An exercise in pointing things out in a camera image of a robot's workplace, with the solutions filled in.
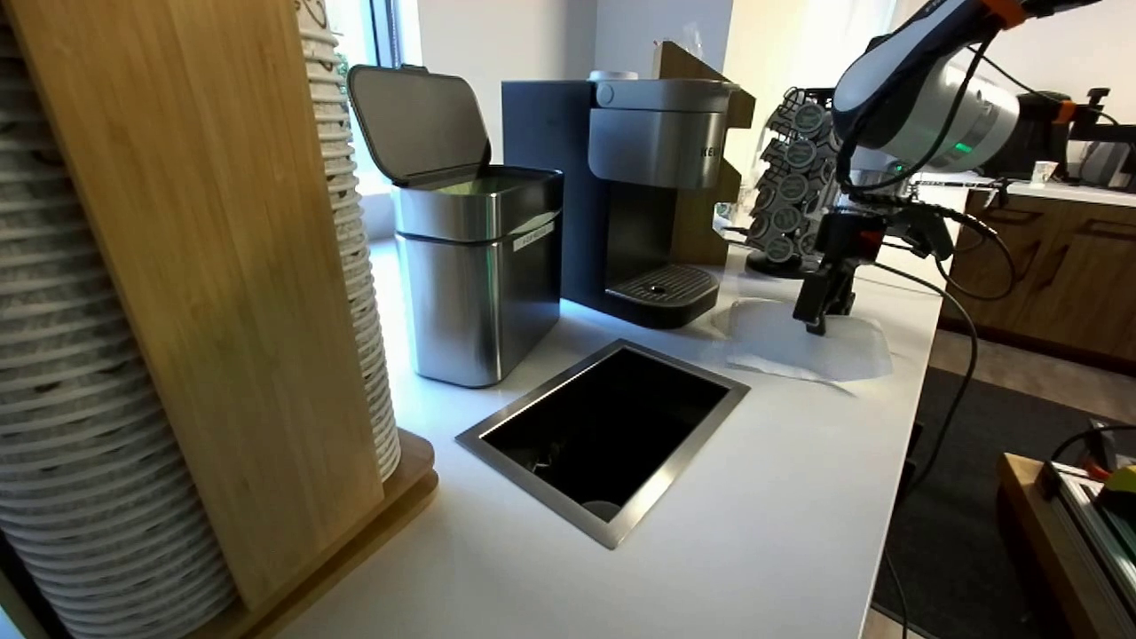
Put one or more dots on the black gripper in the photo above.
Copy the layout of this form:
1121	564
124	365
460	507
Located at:
847	242

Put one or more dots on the white paper tissue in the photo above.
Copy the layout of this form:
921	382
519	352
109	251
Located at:
766	335

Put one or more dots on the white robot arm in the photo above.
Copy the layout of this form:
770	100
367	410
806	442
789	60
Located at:
905	103

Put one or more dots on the steel counter trash chute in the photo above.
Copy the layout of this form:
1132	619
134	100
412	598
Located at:
604	436

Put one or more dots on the wooden cabinet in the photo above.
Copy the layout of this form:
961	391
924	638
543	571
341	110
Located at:
1055	278

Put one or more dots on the black coffee machine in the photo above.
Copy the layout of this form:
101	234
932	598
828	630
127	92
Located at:
623	150

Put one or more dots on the dark floor mat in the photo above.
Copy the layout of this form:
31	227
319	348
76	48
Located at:
948	570

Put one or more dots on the steel countertop trash can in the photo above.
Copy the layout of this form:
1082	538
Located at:
481	242

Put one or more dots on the wooden side table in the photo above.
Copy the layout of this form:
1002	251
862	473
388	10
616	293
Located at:
1051	557

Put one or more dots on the bamboo cup holder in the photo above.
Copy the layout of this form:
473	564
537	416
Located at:
192	142

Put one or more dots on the left white lid stack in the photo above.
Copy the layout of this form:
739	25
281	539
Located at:
95	492

